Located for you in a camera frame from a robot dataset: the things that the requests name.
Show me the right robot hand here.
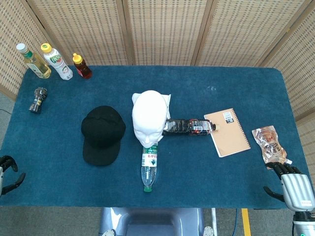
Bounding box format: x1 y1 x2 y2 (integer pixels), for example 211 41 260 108
263 161 315 212

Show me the blue cable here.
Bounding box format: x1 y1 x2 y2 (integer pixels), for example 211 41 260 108
233 208 240 236

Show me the clear water bottle green cap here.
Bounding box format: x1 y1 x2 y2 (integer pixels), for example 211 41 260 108
140 145 158 192

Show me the black baseball cap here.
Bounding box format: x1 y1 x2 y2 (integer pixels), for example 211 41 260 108
81 105 126 166

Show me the brown drink pouch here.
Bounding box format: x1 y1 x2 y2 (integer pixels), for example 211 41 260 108
251 125 293 170

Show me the dark drink bottle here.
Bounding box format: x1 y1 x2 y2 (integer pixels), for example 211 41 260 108
162 118 221 136

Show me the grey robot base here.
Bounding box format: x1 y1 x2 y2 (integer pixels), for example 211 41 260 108
98 207 205 236

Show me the bamboo folding screen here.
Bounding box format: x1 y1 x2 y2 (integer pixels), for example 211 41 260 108
0 0 315 177

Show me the white mannequin head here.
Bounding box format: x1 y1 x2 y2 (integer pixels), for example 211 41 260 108
131 90 172 149

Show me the blue table cloth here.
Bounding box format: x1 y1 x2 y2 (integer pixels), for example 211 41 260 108
0 65 315 210

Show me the brown spiral notebook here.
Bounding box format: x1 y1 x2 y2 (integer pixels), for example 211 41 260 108
204 108 252 158

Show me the yellow floor tape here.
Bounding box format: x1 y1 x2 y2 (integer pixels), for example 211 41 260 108
241 208 252 236

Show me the red honey bottle yellow cap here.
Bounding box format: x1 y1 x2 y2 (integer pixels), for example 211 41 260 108
72 53 93 80

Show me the yellow oil bottle white cap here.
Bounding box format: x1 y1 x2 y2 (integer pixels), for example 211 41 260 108
16 43 52 79

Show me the white table leg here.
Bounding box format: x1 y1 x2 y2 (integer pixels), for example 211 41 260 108
210 207 219 236

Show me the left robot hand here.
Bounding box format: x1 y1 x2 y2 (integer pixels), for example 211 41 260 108
0 155 26 197

